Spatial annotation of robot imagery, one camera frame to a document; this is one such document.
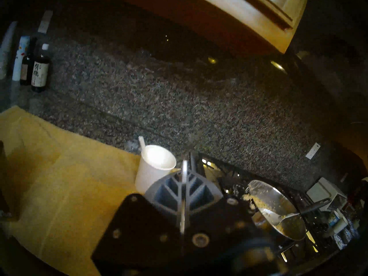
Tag blue white yogurt cup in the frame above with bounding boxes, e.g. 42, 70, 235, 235
328, 212, 342, 227

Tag white wall outlet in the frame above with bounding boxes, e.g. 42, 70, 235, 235
305, 142, 321, 160
37, 10, 53, 34

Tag black handled serving spoon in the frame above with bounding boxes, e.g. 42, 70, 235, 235
269, 197, 332, 225

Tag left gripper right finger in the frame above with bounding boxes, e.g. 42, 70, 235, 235
184, 169, 260, 262

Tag small dark glass bottle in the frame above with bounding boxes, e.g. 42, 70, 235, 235
20, 37, 35, 86

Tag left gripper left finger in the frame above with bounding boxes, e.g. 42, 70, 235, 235
91, 169, 183, 272

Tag yellow towel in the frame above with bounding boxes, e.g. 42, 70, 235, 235
0, 106, 142, 276

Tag white paper cup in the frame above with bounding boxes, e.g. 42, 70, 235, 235
135, 145, 177, 194
323, 216, 349, 238

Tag stainless gas cooktop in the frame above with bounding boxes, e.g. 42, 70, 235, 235
190, 151, 345, 267

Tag soy sauce bottle white label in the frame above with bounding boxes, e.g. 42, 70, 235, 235
31, 43, 51, 93

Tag white blue salt canister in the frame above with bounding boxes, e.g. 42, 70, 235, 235
12, 35, 30, 82

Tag stainless steel pot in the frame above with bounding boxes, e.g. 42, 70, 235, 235
241, 179, 308, 242

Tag wooden upper cabinet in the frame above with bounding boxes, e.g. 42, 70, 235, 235
95, 0, 311, 55

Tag oatmeal mass in pot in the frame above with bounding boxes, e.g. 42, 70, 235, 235
243, 193, 272, 213

